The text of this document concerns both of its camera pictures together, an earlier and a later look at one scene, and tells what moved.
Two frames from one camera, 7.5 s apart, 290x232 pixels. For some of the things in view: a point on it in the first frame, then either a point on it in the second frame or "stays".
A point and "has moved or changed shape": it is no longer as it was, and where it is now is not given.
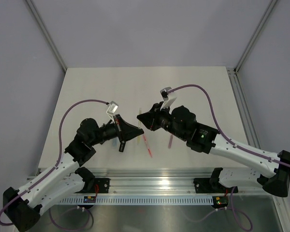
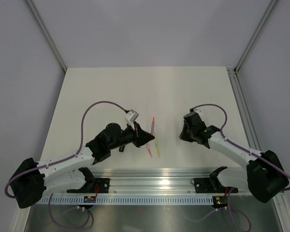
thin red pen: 147,146 stays
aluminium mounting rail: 154,180 stays
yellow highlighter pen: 138,137 has moved or changed shape
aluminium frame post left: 52,45 stays
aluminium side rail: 248,124 stays
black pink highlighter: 122,146 stays
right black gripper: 151,119 -> 183,136
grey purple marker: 170,141 has moved or changed shape
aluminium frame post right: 254,36 stays
